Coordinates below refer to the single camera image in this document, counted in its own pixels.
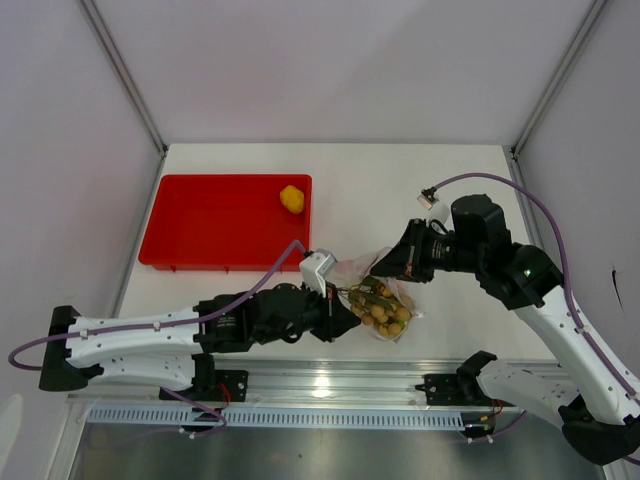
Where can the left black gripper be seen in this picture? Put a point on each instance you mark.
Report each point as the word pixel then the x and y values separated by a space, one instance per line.
pixel 335 317

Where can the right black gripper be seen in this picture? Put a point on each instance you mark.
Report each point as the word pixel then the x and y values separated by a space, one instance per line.
pixel 406 259

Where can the bunch of tan longans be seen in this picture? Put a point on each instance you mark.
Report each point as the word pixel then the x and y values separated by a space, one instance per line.
pixel 382 305

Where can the clear pink-dotted zip bag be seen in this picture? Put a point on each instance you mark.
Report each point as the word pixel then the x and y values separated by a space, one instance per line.
pixel 350 272

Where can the yellow potato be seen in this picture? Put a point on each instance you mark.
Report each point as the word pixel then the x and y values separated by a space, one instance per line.
pixel 292 199

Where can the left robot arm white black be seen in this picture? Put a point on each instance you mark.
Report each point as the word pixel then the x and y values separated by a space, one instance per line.
pixel 176 351

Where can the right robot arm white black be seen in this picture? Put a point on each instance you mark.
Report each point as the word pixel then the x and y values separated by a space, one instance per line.
pixel 599 414

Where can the red plastic tray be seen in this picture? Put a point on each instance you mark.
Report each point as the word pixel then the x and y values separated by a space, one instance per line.
pixel 223 222

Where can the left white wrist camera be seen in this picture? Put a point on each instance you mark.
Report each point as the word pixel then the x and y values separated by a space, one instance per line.
pixel 314 268

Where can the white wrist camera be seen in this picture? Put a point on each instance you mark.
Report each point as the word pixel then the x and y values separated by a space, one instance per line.
pixel 314 268
pixel 436 208

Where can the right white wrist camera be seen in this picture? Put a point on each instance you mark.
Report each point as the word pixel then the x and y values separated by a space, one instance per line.
pixel 436 208

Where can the aluminium mounting rail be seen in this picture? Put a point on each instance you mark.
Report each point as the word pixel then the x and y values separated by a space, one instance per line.
pixel 304 383

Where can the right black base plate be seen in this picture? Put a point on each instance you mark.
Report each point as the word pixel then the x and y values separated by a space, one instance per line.
pixel 453 390

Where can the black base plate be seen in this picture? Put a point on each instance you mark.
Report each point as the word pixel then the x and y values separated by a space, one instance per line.
pixel 218 386
pixel 453 390

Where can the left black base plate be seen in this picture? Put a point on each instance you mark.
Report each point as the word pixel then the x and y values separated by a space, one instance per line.
pixel 218 386

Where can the slotted white cable duct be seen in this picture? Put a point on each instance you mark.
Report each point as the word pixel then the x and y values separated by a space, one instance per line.
pixel 414 420

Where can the right aluminium frame post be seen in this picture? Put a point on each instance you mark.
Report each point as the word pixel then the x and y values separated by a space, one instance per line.
pixel 561 73

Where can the aluminium frame post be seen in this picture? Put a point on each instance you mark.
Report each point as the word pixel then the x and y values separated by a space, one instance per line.
pixel 119 67
pixel 561 73

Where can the left aluminium frame post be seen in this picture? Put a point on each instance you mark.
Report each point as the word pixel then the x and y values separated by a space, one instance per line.
pixel 119 67

